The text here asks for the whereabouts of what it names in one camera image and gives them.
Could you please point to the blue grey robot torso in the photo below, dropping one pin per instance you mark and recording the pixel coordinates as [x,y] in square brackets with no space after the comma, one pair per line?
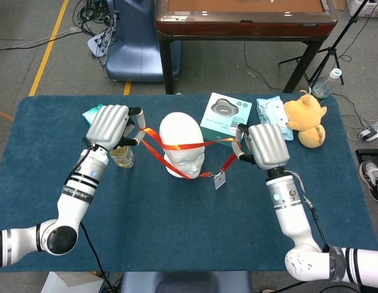
[183,282]

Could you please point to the light blue wipes pack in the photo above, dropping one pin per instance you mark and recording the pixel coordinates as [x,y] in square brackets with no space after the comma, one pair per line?
[272,110]

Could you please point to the white printed carton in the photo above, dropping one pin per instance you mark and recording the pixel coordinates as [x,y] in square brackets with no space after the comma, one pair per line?
[372,10]

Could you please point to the blue carpet table cover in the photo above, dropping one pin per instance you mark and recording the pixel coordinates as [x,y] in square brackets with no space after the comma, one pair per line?
[161,219]

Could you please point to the black tripod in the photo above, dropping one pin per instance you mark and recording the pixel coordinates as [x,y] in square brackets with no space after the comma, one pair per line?
[330,49]

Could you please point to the yellow tea bottle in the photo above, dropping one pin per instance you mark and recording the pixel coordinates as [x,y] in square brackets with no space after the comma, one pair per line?
[125,158]

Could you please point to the green wet wipes pack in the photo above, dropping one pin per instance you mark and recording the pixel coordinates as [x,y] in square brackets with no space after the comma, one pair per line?
[90,114]

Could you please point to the white paper box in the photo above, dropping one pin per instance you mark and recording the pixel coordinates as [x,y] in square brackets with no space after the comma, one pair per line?
[70,284]

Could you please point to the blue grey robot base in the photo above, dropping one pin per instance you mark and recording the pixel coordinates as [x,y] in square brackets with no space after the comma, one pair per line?
[134,55]

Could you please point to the yellow plush toy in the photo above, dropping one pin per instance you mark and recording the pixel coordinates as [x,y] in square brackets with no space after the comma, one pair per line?
[308,122]

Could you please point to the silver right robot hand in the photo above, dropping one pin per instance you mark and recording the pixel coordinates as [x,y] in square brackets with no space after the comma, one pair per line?
[268,146]

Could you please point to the white power strip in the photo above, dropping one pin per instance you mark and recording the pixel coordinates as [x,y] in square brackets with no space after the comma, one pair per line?
[373,131]

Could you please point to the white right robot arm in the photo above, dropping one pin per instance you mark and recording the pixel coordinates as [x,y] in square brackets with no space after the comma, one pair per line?
[289,213]

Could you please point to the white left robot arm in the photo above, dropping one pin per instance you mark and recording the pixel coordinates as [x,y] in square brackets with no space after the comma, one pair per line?
[76,198]

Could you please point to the brown cardboard box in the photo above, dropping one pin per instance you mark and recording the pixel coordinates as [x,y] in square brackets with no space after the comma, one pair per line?
[338,3]

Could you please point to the brown wooden stick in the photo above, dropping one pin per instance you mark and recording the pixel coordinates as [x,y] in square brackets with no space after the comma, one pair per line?
[3,114]

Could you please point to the clear water bottle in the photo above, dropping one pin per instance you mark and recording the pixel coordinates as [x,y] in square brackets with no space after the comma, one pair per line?
[324,85]

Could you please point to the black foot pedal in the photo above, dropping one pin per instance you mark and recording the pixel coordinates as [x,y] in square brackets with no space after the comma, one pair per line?
[369,154]

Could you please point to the white badge card holder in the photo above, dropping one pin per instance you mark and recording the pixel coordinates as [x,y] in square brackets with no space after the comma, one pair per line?
[220,181]

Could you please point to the teal speaker box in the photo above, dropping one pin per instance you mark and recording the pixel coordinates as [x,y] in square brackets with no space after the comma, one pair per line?
[219,116]

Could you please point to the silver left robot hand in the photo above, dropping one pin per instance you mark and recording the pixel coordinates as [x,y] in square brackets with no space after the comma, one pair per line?
[108,126]

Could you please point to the white multi-plug power board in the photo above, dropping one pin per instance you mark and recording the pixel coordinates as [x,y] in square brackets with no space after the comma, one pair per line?
[96,45]

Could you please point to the grey black sneaker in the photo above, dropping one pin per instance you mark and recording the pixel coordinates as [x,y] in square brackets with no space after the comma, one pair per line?
[373,180]

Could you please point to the brown mahjong table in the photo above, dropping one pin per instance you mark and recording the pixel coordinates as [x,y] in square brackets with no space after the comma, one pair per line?
[237,27]

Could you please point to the white foam mannequin head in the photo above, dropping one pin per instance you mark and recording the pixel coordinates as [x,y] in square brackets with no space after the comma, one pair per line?
[180,128]

